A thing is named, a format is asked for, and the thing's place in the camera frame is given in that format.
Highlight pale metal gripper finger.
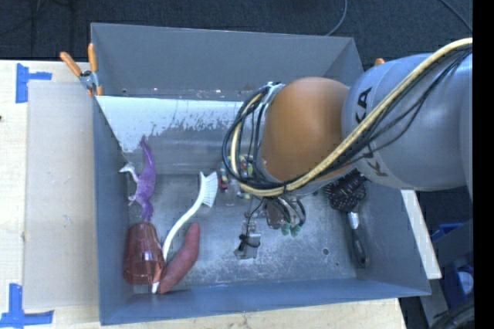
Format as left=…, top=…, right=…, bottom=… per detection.
left=240, top=222, right=262, bottom=249
left=233, top=245, right=259, bottom=260

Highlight grey metal bin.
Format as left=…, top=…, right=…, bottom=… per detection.
left=89, top=22, right=432, bottom=327

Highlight small red and black toy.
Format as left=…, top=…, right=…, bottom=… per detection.
left=216, top=161, right=232, bottom=192

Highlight red-brown sweet potato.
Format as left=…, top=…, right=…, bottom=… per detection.
left=157, top=222, right=202, bottom=295

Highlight black hairbrush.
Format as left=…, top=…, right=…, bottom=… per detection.
left=326, top=169, right=371, bottom=269

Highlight red-brown translucent plastic cup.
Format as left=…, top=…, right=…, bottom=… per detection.
left=122, top=221, right=167, bottom=287

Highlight purple toy dinosaur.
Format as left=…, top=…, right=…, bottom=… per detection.
left=119, top=134, right=157, bottom=222

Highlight pale cardboard board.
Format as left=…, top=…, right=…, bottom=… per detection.
left=22, top=81, right=100, bottom=315

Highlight white long-handled brush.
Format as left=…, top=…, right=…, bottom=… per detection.
left=151, top=170, right=219, bottom=295

